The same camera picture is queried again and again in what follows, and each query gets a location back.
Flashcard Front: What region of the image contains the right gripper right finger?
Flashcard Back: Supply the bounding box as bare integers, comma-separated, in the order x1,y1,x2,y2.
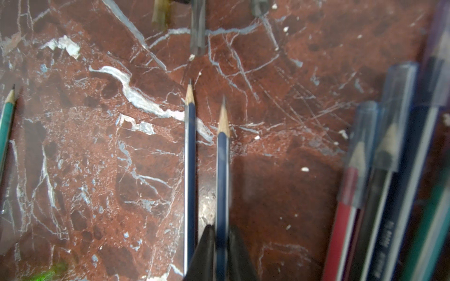
228,226,259,281

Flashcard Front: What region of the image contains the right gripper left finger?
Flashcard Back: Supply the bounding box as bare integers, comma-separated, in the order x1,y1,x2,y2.
184,225,215,281

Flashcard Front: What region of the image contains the dark blue pencil thin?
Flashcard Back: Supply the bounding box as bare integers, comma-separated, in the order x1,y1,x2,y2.
184,83,197,274

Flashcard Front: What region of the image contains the green pencil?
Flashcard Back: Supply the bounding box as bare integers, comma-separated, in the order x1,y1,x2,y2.
0,85,16,179

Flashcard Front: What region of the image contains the clear pencil cap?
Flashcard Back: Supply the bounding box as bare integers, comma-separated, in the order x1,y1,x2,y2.
190,0,206,56

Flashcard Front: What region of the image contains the red capped pencil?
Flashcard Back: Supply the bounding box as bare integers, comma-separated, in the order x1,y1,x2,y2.
322,101,379,281

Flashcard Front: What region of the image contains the teal capped pencil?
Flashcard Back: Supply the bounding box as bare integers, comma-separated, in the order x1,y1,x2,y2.
400,151,450,281

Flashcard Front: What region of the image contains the black capped pencil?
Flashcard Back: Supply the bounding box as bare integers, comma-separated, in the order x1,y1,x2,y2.
345,62,419,281

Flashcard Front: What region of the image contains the blue capped pencil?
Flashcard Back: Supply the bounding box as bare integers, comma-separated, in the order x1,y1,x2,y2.
367,1,450,281

